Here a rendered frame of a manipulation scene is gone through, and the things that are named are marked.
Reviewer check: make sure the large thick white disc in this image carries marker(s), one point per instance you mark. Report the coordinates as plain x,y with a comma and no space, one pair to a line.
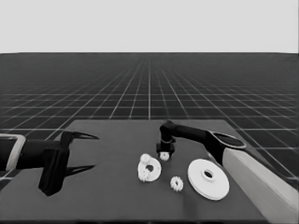
215,189

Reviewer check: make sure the white round carrier with pins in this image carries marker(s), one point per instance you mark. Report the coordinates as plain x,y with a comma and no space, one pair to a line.
156,171

